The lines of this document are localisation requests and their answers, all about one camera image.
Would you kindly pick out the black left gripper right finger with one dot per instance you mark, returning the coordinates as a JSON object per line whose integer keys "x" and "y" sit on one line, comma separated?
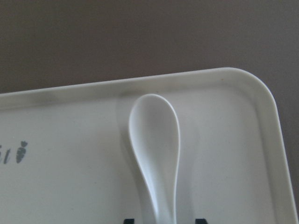
{"x": 201, "y": 221}

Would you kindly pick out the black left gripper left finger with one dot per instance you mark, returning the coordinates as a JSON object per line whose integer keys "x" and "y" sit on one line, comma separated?
{"x": 129, "y": 221}

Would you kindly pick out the white ceramic spoon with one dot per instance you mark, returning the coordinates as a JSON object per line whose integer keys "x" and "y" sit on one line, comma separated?
{"x": 154, "y": 135}

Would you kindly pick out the cream rabbit serving tray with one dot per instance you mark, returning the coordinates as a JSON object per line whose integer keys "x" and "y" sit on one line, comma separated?
{"x": 65, "y": 156}

